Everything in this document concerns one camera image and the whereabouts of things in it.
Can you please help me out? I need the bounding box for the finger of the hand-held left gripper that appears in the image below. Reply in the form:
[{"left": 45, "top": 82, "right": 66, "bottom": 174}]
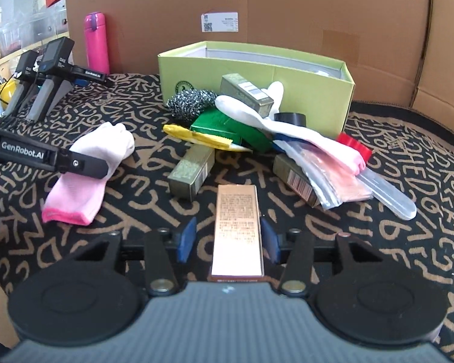
[{"left": 57, "top": 150, "right": 110, "bottom": 181}]

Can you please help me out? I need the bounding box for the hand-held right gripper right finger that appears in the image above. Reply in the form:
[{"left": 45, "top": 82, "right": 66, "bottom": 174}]
[{"left": 259, "top": 217, "right": 383, "bottom": 298}]

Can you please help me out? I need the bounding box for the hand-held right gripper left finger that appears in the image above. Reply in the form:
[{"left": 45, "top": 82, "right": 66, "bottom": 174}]
[{"left": 73, "top": 217, "right": 197, "bottom": 298}]

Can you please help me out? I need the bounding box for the pink white sock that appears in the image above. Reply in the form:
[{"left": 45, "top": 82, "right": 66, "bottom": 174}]
[{"left": 41, "top": 122, "right": 136, "bottom": 225}]

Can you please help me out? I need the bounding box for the pale pink cosmetic box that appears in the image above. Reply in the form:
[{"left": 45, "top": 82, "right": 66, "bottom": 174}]
[{"left": 207, "top": 184, "right": 265, "bottom": 283}]

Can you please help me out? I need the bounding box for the clear zip bag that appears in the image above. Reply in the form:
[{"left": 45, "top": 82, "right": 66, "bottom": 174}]
[{"left": 274, "top": 138, "right": 373, "bottom": 211}]

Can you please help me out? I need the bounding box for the steel wool scourer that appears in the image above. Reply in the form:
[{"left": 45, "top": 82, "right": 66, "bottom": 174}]
[{"left": 166, "top": 89, "right": 218, "bottom": 125}]

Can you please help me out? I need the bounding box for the white glove pink cuff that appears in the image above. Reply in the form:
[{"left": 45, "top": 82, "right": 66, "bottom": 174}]
[{"left": 215, "top": 81, "right": 367, "bottom": 176}]

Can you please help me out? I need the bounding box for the green cardboard box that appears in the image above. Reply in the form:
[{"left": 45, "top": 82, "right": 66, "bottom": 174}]
[{"left": 158, "top": 41, "right": 355, "bottom": 141}]

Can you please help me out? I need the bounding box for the black letter-print blanket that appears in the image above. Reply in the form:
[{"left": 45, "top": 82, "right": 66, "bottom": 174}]
[{"left": 0, "top": 71, "right": 454, "bottom": 363}]

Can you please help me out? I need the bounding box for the olive gold carton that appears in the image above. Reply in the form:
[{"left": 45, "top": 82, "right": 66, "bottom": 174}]
[
  {"left": 273, "top": 154, "right": 321, "bottom": 208},
  {"left": 167, "top": 144, "right": 215, "bottom": 200},
  {"left": 220, "top": 74, "right": 275, "bottom": 119}
]

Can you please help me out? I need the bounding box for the spare grey hand-held gripper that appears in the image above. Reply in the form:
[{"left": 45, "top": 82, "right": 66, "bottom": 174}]
[
  {"left": 2, "top": 50, "right": 41, "bottom": 118},
  {"left": 26, "top": 38, "right": 114, "bottom": 122}
]

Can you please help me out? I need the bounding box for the yellow packet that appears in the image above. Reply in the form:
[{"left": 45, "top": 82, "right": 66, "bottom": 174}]
[{"left": 163, "top": 124, "right": 233, "bottom": 150}]

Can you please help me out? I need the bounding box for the green packet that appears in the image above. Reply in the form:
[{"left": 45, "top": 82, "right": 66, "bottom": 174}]
[{"left": 190, "top": 106, "right": 273, "bottom": 154}]

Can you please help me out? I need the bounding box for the black tape roll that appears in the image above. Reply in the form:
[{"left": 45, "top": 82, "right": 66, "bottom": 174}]
[{"left": 274, "top": 112, "right": 307, "bottom": 129}]

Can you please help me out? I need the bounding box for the pink thermos bottle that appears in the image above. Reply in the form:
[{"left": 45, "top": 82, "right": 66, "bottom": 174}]
[{"left": 84, "top": 12, "right": 110, "bottom": 78}]

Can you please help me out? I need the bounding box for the clear plastic tube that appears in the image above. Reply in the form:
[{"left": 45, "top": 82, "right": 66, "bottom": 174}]
[{"left": 357, "top": 166, "right": 417, "bottom": 221}]

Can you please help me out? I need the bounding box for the white shipping label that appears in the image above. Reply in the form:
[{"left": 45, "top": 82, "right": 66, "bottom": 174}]
[{"left": 201, "top": 12, "right": 238, "bottom": 33}]

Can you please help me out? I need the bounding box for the large brown cardboard box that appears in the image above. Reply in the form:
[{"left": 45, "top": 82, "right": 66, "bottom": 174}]
[{"left": 65, "top": 0, "right": 436, "bottom": 109}]

